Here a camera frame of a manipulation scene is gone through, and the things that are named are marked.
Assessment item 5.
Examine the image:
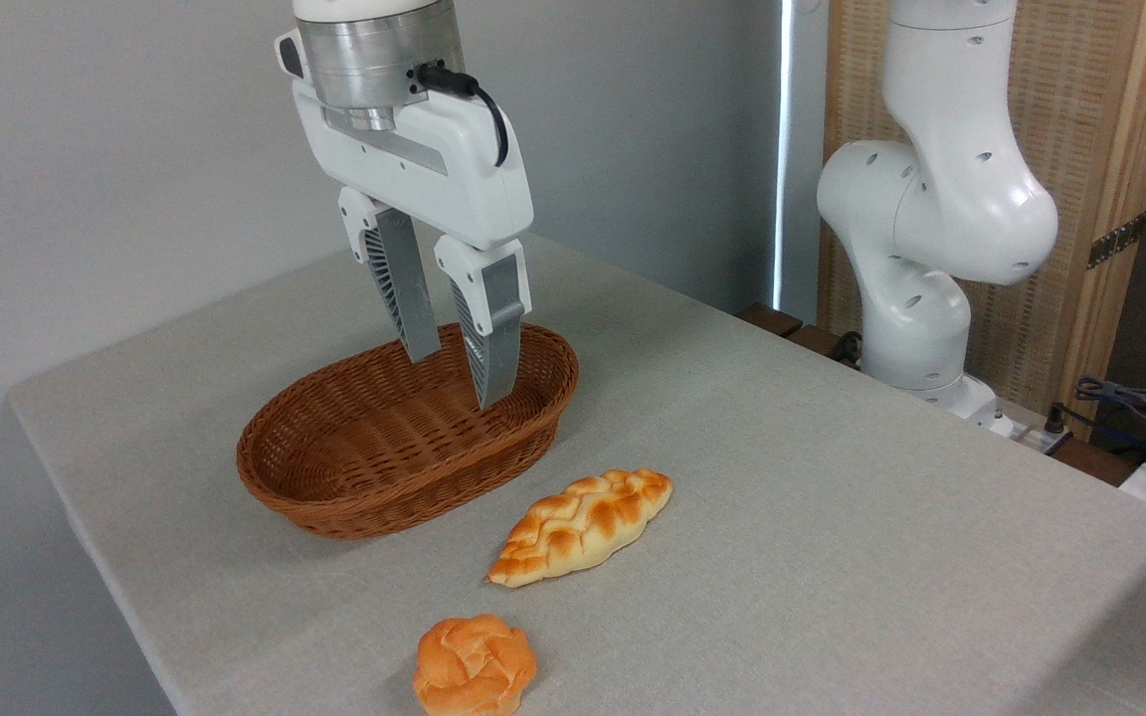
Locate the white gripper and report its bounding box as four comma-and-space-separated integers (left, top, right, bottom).
275, 28, 535, 412

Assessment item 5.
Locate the long braided bread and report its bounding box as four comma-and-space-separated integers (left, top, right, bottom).
485, 467, 675, 590

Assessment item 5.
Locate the brown wicker oval basket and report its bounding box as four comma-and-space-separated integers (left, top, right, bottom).
236, 320, 581, 542

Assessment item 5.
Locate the round knotted bread bun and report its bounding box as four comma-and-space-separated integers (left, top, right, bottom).
412, 613, 539, 716

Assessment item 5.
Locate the grey tablecloth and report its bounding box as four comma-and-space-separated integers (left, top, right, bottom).
7, 207, 1146, 716

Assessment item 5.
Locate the white power strip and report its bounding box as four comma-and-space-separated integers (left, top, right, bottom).
989, 396, 1073, 455

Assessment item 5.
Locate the metal screen hinge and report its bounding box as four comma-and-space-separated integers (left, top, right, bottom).
1087, 211, 1146, 270

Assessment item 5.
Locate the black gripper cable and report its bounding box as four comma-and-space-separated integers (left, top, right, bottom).
413, 62, 512, 169

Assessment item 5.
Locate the black cable bundle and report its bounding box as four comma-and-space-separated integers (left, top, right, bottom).
1044, 375, 1146, 470

